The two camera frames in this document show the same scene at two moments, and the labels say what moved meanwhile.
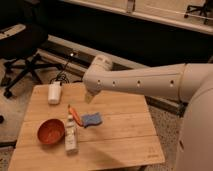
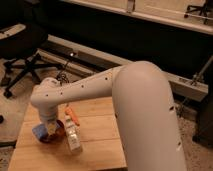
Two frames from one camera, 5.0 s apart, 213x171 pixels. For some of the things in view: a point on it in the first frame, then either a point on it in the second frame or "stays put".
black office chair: x=23 y=33 stays put
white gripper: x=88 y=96 to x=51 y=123
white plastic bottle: x=71 y=136 stays put
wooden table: x=126 y=137 stays put
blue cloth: x=91 y=119 to x=41 y=130
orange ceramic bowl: x=51 y=131 stays put
